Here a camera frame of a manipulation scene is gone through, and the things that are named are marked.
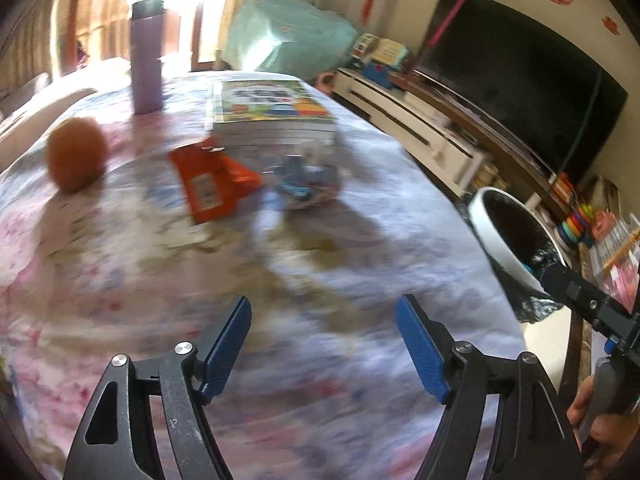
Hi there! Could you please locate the pink toy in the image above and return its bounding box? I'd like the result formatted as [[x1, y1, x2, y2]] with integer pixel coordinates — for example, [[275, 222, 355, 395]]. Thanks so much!
[[592, 210, 621, 241]]

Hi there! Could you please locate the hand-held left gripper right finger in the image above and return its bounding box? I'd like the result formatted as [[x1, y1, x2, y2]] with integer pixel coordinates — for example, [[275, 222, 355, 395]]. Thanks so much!
[[395, 294, 586, 480]]

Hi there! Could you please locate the white television cabinet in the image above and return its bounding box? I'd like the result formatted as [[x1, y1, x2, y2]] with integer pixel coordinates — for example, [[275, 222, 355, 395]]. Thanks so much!
[[330, 67, 488, 196]]

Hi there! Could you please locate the stack of colourful books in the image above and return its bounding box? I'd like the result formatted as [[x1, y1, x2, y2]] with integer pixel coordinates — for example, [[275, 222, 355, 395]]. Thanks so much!
[[204, 80, 338, 148]]

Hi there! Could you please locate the black bin with white rim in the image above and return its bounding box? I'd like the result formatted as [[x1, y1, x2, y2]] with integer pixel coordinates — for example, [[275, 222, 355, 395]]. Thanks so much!
[[467, 186, 573, 323]]

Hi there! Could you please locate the pink striped sofa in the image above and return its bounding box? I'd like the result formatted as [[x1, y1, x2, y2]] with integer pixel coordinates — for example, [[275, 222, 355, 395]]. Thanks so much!
[[0, 57, 131, 161]]

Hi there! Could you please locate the person's right hand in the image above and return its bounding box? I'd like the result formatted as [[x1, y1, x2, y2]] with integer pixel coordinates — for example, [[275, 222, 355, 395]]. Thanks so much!
[[567, 377, 640, 466]]

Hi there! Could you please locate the floral tablecloth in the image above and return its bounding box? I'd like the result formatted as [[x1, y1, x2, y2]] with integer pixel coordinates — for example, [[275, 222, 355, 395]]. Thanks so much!
[[0, 57, 523, 480]]

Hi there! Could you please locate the teal furniture cover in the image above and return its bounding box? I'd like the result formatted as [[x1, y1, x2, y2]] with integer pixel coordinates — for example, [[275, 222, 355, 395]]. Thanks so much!
[[222, 0, 358, 78]]

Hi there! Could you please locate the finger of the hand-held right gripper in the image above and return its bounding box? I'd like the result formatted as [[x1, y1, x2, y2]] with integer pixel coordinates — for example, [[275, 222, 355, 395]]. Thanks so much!
[[540, 262, 632, 341]]

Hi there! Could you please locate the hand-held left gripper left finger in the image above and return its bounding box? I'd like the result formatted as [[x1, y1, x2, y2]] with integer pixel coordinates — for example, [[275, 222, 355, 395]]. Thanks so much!
[[62, 295, 253, 480]]

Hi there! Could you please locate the purple drink bottle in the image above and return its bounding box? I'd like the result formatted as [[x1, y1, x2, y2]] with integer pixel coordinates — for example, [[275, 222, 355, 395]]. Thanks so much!
[[130, 0, 166, 115]]

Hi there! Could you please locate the brown wooden television shelf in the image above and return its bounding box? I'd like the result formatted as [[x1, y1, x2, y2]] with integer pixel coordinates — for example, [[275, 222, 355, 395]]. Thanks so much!
[[400, 75, 556, 181]]

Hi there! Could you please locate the rainbow stacking ring toy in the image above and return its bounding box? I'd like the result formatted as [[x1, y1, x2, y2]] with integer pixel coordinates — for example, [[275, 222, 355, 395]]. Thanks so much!
[[557, 205, 596, 248]]

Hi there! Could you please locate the orange fruit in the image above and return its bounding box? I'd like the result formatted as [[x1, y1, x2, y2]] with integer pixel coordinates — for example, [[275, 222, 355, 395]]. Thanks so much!
[[46, 116, 108, 193]]

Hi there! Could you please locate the black flat television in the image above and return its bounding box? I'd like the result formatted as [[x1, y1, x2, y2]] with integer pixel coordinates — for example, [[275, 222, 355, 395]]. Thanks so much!
[[412, 0, 630, 186]]

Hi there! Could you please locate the orange snack packet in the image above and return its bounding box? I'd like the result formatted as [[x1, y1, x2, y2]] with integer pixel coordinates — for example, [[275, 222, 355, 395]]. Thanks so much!
[[167, 137, 263, 226]]

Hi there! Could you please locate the beige patterned curtain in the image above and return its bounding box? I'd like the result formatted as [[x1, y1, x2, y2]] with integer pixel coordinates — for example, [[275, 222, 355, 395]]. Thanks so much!
[[50, 0, 128, 76], [212, 0, 261, 61]]

